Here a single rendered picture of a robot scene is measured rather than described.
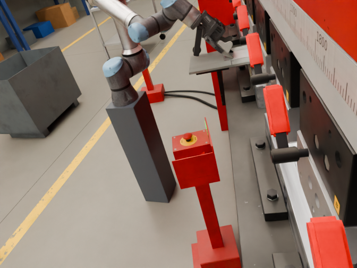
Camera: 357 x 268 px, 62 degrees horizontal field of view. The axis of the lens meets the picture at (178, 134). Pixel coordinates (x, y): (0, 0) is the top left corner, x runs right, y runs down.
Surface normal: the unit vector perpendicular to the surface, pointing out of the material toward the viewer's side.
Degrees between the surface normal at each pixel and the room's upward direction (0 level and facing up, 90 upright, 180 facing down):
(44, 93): 90
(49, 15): 90
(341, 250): 39
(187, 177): 90
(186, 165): 90
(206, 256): 0
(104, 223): 0
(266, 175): 0
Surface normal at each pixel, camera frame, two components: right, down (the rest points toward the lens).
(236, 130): -0.23, -0.79
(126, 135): -0.29, 0.61
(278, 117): -0.22, -0.24
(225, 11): -0.07, 0.59
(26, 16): 0.93, 0.00
